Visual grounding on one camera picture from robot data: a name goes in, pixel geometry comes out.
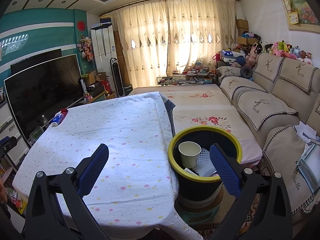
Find yellow rimmed black trash bin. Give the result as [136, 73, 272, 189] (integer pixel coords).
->
[168, 126, 242, 202]

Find person's left hand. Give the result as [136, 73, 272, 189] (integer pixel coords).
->
[0, 178, 8, 204]

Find large black television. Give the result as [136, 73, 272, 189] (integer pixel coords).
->
[4, 54, 83, 140]

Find white dotted tablecloth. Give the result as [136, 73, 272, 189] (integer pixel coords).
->
[13, 92, 201, 239]

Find pile of plush toys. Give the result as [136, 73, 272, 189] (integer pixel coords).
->
[234, 31, 313, 66]

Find clear plastic water bottle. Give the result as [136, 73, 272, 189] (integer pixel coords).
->
[42, 115, 49, 127]

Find blue white tissue pack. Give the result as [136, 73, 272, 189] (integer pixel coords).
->
[51, 112, 63, 126]

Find framed flower painting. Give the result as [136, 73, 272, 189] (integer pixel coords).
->
[281, 0, 319, 34]

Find papers and folders on sofa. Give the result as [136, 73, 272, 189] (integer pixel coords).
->
[294, 122, 319, 193]

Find teal stool under bin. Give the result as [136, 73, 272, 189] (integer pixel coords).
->
[174, 185, 223, 225]

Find floral bed sheet platform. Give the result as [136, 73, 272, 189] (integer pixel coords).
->
[130, 85, 262, 166]

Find patterned floor rug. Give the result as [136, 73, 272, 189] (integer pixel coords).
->
[193, 193, 262, 239]

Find cream embroidered curtains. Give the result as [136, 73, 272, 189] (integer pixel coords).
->
[108, 0, 236, 88]

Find white paper cup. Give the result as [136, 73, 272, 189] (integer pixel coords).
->
[178, 141, 202, 168]

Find artificial flower wall decoration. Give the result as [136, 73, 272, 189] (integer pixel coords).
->
[77, 35, 93, 61]

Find beige sectional sofa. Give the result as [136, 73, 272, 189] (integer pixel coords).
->
[217, 53, 319, 224]

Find stack of cardboard boxes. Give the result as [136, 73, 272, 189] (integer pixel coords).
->
[236, 19, 258, 46]

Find black tower fan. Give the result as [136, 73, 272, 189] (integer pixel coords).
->
[110, 57, 125, 97]

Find tall white green carton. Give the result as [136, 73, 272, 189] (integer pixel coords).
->
[184, 168, 199, 176]

